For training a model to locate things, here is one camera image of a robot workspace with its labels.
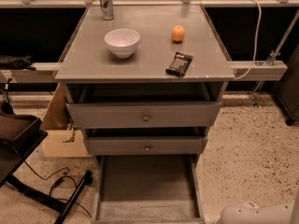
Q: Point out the black snack bar packet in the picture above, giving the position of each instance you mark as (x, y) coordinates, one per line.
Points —
(179, 65)

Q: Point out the silver drink can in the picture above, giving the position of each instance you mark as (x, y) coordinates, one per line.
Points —
(107, 9)

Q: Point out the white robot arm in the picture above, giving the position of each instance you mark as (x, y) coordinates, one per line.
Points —
(251, 213)

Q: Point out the dark cabinet on wheels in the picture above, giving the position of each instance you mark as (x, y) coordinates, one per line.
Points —
(287, 89)

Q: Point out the cardboard box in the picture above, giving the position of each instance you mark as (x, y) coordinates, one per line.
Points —
(63, 140)

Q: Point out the grey middle drawer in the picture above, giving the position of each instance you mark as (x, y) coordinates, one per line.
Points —
(144, 141)

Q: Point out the white ceramic bowl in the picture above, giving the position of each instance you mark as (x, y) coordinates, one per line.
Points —
(122, 42)

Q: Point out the orange fruit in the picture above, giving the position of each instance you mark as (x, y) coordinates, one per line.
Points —
(178, 33)

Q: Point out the metal rail frame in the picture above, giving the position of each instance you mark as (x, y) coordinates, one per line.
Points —
(258, 69)

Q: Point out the grey drawer cabinet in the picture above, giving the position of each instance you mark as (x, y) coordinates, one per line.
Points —
(148, 82)

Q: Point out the grey bottom drawer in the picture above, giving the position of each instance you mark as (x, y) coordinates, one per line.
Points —
(154, 189)

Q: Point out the grey drawer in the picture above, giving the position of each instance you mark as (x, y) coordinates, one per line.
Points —
(154, 189)
(144, 141)
(154, 111)

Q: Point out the grey top drawer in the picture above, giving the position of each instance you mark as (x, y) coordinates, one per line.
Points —
(154, 111)

